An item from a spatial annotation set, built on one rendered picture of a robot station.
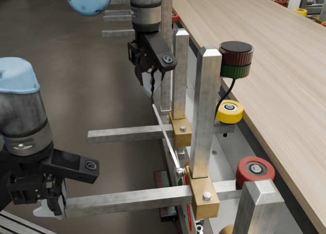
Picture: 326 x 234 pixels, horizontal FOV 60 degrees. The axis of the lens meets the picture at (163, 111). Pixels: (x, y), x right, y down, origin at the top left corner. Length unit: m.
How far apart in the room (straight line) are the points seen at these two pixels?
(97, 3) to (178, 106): 0.40
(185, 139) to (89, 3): 0.45
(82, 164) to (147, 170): 1.35
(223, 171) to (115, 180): 0.96
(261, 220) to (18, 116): 0.37
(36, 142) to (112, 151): 1.58
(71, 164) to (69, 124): 1.85
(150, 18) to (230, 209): 0.61
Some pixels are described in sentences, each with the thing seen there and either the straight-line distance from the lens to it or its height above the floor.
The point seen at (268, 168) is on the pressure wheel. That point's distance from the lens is 0.67.
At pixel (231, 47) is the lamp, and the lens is 0.51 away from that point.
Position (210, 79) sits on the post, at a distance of 0.52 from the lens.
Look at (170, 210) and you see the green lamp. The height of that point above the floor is 0.70.
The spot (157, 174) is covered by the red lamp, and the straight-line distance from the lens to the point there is 0.90.
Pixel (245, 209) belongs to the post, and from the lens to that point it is 0.38.
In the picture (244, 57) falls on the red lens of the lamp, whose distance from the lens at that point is 0.50.
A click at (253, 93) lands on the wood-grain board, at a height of 0.90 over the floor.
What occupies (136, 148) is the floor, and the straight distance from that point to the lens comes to 2.07.
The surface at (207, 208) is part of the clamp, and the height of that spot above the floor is 0.85.
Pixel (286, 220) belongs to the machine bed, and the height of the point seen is 0.77.
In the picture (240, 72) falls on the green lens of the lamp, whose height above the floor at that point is 1.14.
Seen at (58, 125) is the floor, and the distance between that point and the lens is 2.42.
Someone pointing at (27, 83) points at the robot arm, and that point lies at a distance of 0.47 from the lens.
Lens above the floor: 1.35
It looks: 34 degrees down
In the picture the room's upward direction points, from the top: straight up
